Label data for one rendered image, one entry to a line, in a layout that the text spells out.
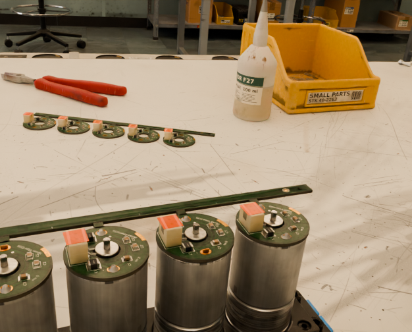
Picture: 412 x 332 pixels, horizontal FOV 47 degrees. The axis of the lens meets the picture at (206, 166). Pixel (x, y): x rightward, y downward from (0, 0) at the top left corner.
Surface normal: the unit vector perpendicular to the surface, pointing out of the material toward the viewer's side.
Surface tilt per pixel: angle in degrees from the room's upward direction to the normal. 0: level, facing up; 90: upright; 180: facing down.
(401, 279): 0
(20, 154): 0
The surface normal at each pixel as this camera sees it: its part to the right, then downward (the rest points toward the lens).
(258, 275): -0.36, 0.40
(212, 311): 0.63, 0.40
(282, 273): 0.25, 0.46
